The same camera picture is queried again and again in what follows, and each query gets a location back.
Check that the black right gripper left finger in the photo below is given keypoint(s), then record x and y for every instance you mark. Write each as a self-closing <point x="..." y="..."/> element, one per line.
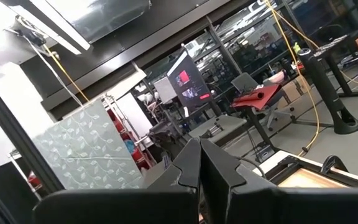
<point x="120" y="205"/>

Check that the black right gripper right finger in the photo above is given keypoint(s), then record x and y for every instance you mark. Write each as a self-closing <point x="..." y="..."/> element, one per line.
<point x="291" y="207"/>

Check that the metal rack with red bins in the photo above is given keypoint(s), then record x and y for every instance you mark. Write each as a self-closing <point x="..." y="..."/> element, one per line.
<point x="135" y="153"/>

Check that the leaf patterned panel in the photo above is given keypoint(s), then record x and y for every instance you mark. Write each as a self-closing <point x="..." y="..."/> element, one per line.
<point x="85" y="149"/>

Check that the white board panel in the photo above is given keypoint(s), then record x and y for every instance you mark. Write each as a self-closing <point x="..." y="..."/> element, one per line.
<point x="135" y="115"/>

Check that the dark grey desk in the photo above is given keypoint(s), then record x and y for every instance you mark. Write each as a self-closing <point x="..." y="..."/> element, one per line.
<point x="228" y="124"/>

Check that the red topped desk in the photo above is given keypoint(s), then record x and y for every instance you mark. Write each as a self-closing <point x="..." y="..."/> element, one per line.
<point x="259" y="96"/>

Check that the cardboard box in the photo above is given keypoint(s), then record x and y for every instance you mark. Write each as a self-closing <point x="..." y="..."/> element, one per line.
<point x="295" y="90"/>

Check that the grey office chair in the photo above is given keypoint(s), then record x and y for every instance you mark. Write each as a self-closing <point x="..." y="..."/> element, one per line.
<point x="244" y="82"/>

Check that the monitor with red screen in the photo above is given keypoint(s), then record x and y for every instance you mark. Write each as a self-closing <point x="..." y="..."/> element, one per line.
<point x="188" y="84"/>

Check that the black standing desk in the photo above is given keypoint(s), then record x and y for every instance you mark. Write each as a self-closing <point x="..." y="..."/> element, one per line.
<point x="337" y="73"/>

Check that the ceiling light panel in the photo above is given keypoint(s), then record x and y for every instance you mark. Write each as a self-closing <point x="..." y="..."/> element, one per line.
<point x="104" y="15"/>

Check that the black pedestal stand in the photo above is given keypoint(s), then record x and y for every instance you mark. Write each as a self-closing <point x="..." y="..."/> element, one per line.
<point x="322" y="87"/>

